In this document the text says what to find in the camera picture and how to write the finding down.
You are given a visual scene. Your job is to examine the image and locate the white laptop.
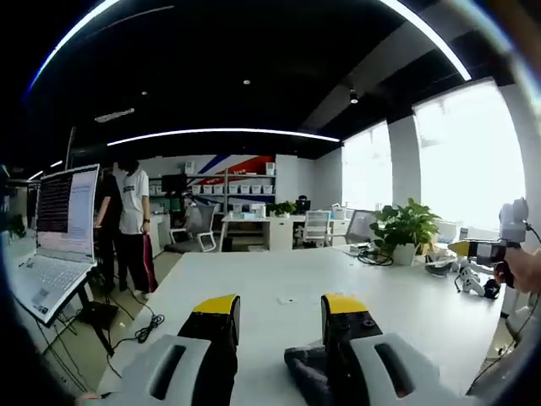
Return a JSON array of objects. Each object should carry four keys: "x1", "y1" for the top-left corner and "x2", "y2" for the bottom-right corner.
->
[{"x1": 8, "y1": 163, "x2": 101, "y2": 327}]

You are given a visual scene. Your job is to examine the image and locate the white office desk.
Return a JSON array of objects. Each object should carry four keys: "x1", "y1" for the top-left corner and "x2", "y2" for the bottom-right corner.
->
[{"x1": 221, "y1": 213, "x2": 352, "y2": 250}]

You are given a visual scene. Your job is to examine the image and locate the small green desk plant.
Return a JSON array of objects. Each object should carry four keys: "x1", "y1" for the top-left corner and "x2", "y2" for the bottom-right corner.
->
[{"x1": 265, "y1": 200, "x2": 298, "y2": 219}]

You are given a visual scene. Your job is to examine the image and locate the black floor cable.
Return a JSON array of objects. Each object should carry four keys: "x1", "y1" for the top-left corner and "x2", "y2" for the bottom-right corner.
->
[{"x1": 107, "y1": 291, "x2": 166, "y2": 373}]

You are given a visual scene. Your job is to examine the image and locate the black monitor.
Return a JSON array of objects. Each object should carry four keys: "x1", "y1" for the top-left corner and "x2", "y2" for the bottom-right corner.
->
[{"x1": 161, "y1": 173, "x2": 188, "y2": 195}]

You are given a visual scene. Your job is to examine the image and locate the dark grey towel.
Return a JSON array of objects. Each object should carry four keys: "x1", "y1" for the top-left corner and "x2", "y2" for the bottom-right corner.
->
[{"x1": 283, "y1": 344, "x2": 339, "y2": 406}]

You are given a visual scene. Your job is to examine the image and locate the shelf with white boxes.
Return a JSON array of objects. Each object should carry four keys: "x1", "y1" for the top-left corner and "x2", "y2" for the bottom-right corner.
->
[{"x1": 185, "y1": 162, "x2": 278, "y2": 212}]

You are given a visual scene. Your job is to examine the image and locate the white headset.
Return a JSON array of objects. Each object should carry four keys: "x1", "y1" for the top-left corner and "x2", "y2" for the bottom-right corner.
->
[{"x1": 424, "y1": 253, "x2": 457, "y2": 278}]

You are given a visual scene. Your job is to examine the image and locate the white office chair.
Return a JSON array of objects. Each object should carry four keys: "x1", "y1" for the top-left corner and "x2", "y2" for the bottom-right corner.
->
[{"x1": 302, "y1": 210, "x2": 334, "y2": 249}]

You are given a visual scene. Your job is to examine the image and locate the black cable coil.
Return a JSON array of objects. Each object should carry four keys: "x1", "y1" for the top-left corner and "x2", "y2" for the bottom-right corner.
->
[{"x1": 357, "y1": 247, "x2": 396, "y2": 267}]

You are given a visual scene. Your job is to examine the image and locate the grey mesh office chair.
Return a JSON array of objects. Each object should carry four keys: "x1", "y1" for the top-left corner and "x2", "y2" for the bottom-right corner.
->
[
  {"x1": 168, "y1": 202, "x2": 221, "y2": 254},
  {"x1": 346, "y1": 209, "x2": 378, "y2": 246}
]

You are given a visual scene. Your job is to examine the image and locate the curved ceiling light strip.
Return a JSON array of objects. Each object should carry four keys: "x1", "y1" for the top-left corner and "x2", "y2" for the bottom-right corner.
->
[
  {"x1": 380, "y1": 0, "x2": 473, "y2": 82},
  {"x1": 28, "y1": 0, "x2": 122, "y2": 92}
]

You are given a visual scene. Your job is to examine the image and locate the green potted plant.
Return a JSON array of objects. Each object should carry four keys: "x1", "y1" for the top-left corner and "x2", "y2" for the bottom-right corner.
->
[{"x1": 370, "y1": 197, "x2": 443, "y2": 266}]

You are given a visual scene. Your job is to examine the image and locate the straight ceiling light strip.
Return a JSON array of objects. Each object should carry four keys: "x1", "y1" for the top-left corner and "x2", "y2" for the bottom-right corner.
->
[{"x1": 107, "y1": 128, "x2": 342, "y2": 148}]

